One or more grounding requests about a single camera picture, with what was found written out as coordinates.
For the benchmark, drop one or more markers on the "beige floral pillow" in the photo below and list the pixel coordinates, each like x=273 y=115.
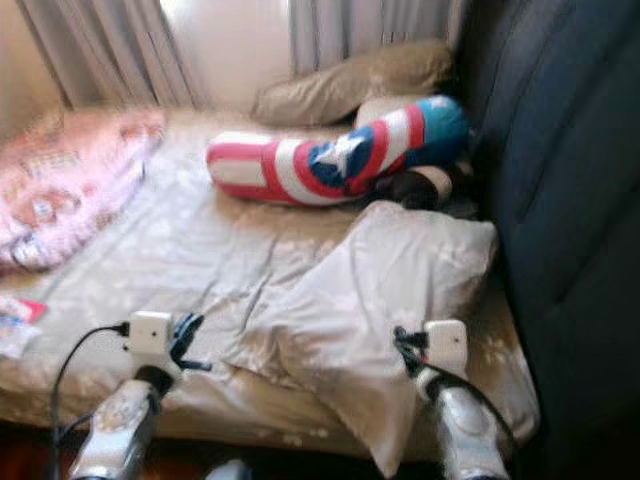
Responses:
x=380 y=300

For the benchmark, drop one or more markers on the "colourful comic book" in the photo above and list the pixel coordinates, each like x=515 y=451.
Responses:
x=20 y=325

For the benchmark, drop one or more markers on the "beige floral bed sheet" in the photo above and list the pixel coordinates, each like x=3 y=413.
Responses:
x=190 y=260

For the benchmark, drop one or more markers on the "black and white soft item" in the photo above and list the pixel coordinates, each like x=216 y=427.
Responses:
x=410 y=188

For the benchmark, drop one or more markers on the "pink cartoon print blanket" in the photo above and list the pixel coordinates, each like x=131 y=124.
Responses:
x=60 y=185

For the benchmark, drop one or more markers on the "red white blue bolster pillow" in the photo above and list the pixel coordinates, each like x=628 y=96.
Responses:
x=285 y=168

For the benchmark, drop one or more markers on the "dark blue padded panel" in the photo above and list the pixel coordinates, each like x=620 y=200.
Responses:
x=560 y=200

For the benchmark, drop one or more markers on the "beige plain pillow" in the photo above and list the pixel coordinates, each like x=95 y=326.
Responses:
x=340 y=88

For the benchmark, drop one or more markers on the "grey pleated curtain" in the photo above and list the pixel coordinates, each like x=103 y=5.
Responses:
x=380 y=25
x=110 y=50

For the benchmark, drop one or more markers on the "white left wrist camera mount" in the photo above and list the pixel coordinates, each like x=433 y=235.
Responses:
x=148 y=333

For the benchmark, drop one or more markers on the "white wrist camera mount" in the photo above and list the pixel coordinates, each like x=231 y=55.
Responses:
x=148 y=333
x=447 y=345

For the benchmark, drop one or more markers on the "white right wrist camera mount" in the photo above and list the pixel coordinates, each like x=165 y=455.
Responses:
x=447 y=345

